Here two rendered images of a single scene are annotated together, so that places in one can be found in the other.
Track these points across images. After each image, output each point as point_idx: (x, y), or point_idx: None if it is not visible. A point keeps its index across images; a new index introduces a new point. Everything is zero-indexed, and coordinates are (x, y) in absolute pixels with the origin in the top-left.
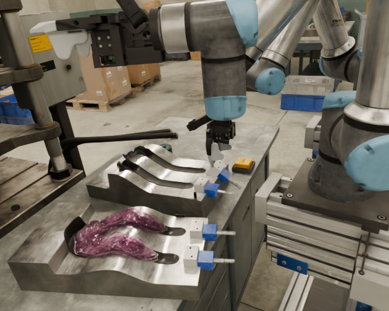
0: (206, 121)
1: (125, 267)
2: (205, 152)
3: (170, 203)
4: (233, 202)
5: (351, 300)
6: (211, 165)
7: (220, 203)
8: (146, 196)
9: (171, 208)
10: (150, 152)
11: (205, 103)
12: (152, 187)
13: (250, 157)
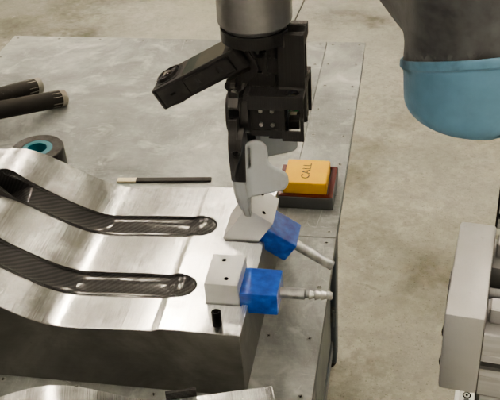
0: (225, 73)
1: None
2: (172, 151)
3: (132, 353)
4: (313, 313)
5: None
6: (244, 211)
7: (275, 320)
8: (44, 338)
9: (134, 367)
10: (20, 179)
11: (427, 79)
12: (58, 307)
13: (314, 152)
